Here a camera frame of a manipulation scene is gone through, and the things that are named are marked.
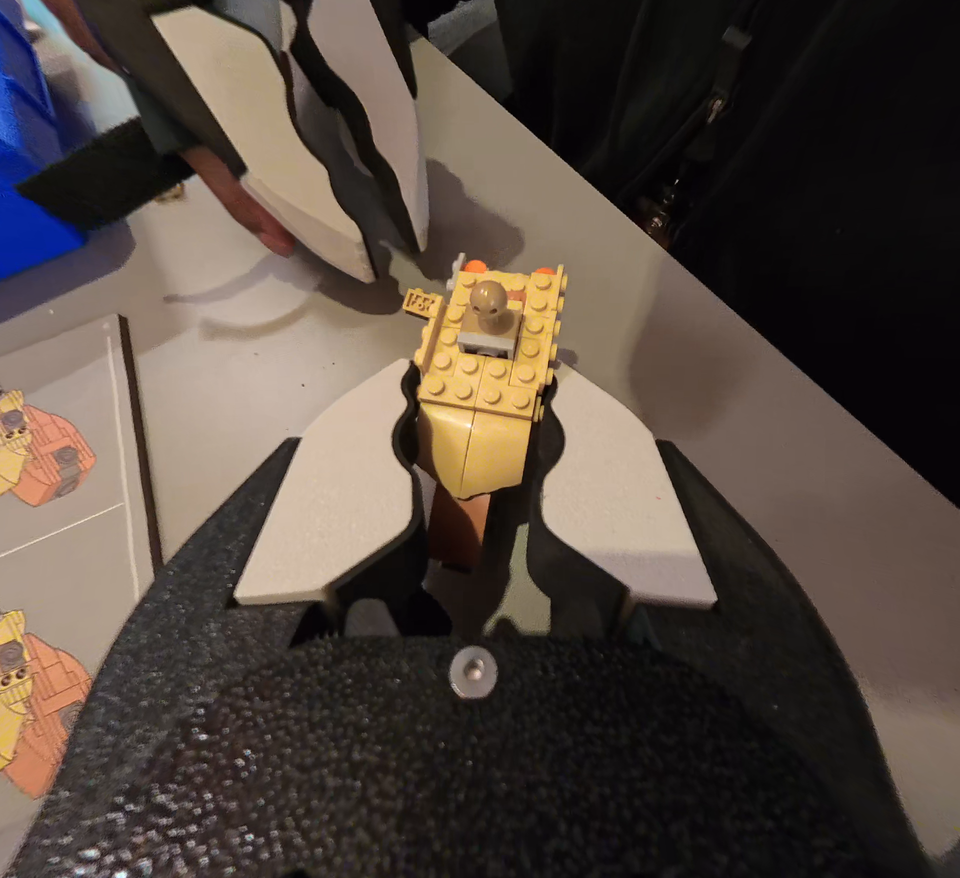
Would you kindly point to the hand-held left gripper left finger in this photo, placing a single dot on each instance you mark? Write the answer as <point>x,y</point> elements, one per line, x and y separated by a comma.
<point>330,518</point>

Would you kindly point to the blue plastic bin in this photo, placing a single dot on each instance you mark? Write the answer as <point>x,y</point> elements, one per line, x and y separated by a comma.
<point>30,202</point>

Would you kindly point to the person's right hand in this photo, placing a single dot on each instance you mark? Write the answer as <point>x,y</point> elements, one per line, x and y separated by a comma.
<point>240,202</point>

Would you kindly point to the grey instruction booklet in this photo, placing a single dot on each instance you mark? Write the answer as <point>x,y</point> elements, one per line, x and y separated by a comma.
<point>67,555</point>

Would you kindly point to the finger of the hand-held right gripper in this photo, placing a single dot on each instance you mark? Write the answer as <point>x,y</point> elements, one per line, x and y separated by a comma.
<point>255,127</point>
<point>375,67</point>

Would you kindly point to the grey desk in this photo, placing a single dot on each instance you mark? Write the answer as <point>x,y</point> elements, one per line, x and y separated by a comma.
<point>225,383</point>

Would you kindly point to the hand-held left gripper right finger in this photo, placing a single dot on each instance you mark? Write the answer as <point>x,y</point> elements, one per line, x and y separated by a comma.
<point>622,510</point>

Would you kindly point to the tan brick-built model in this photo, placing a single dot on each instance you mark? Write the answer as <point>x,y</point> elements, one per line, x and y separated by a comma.
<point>480,435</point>

